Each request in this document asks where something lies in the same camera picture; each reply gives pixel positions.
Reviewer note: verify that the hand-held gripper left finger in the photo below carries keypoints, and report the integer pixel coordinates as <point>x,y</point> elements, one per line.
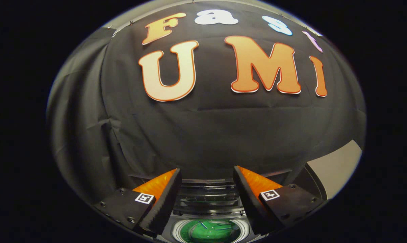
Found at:
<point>164,206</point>

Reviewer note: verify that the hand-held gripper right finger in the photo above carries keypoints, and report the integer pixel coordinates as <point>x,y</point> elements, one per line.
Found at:
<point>252,209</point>

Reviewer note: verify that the dark washing machine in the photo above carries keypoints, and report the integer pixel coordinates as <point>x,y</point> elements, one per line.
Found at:
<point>208,199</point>

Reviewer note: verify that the green polo shirt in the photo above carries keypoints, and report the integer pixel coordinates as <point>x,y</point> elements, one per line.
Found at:
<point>206,233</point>

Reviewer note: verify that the black backdrop cloth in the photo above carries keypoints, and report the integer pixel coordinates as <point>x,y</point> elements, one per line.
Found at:
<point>206,128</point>

